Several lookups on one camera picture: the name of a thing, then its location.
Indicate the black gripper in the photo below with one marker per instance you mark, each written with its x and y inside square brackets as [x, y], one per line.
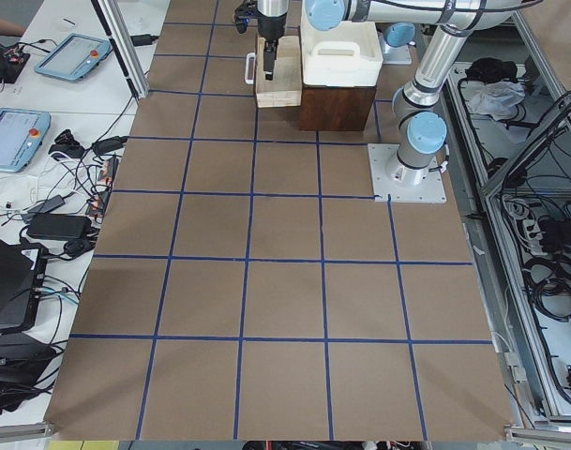
[271, 29]

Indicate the light wooden drawer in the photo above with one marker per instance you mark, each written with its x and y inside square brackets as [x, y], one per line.
[285, 89]

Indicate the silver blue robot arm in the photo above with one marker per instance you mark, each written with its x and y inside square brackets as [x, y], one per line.
[422, 131]

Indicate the white plastic tray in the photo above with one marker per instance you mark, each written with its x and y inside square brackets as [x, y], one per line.
[346, 56]

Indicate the dark brown wooden cabinet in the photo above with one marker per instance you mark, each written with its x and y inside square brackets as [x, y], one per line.
[335, 108]

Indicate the blue teach pendant far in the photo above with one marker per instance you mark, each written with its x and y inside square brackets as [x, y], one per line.
[74, 57]

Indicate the blue teach pendant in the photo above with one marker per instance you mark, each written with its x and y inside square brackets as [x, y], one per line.
[21, 134]
[74, 57]

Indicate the white crumpled cloth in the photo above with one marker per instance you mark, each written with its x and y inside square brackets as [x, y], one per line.
[499, 100]

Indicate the blue teach pendant near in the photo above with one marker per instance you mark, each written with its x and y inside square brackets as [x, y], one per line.
[21, 134]

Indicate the black power adapter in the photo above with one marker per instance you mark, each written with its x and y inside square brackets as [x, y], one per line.
[58, 227]

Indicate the black computer box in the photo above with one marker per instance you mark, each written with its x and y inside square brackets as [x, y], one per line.
[22, 269]

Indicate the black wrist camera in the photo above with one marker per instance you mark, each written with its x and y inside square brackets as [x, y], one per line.
[243, 14]

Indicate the aluminium frame post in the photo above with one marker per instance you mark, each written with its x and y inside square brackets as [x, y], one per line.
[115, 29]

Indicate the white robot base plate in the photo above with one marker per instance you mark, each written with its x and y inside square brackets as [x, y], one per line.
[394, 182]

